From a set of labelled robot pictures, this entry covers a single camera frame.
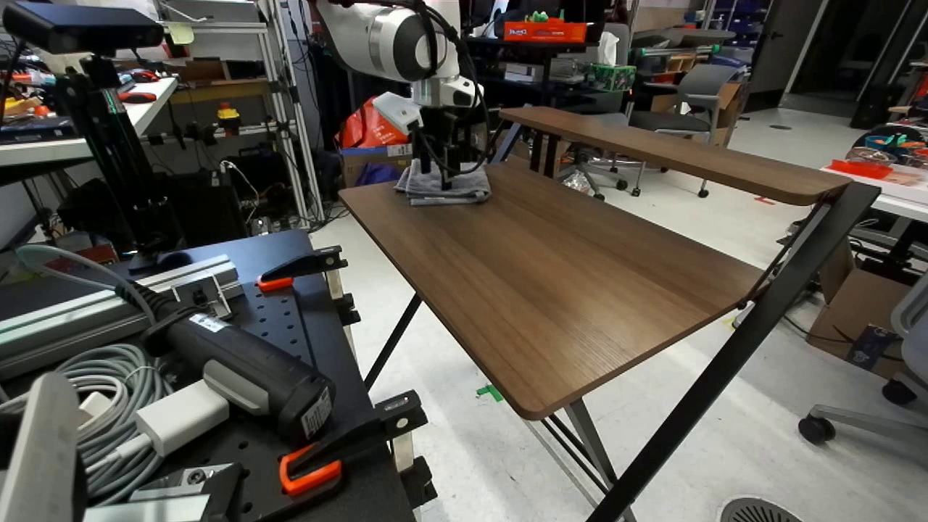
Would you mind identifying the black perforated mounting table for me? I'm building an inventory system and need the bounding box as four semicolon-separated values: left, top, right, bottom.
116;232;434;522

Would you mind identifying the black orange clamp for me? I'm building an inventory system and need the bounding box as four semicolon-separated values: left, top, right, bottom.
255;245;344;296
277;392;426;498

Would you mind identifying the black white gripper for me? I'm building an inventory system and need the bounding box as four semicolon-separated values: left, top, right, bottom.
373;74;480;190

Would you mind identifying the black orange clamp front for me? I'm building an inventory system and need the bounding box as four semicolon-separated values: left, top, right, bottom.
277;392;426;498

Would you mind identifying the brown wooden desk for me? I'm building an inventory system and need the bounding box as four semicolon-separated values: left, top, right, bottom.
341;164;876;522

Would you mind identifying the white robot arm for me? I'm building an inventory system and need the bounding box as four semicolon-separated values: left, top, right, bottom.
313;0;483;189

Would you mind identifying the white table at right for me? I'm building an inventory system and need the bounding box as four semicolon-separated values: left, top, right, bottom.
825;158;928;222

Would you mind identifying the black camera on tripod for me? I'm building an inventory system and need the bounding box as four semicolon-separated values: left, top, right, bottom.
3;0;181;254

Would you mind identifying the black grey handheld device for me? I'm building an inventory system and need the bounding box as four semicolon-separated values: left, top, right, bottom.
141;289;334;447

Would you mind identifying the white power adapter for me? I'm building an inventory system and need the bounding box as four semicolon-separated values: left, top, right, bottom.
136;379;228;454

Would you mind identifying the grey chair base right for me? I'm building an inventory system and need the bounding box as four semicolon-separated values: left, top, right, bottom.
793;276;928;447

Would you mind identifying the brown wooden upper shelf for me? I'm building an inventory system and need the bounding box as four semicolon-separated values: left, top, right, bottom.
502;106;847;206

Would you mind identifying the grey towel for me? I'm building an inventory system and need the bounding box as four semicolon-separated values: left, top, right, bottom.
393;158;492;206

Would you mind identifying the silver aluminium rail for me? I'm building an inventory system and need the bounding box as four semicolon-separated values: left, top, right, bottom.
0;254;241;366

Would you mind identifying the orange bag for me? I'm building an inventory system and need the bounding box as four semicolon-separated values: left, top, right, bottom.
337;98;408;148

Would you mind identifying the grey office chair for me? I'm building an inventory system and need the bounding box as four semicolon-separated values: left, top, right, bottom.
627;60;748;201

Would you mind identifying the coiled grey cable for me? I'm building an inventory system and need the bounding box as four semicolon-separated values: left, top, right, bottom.
52;341;168;505

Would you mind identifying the orange box on shelf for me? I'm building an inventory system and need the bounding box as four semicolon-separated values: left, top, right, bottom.
502;21;585;44

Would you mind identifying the cardboard box on floor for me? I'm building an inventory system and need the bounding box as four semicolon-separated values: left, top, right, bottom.
805;269;908;376

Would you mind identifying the black orange clamp rear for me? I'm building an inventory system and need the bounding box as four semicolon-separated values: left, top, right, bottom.
255;245;344;296

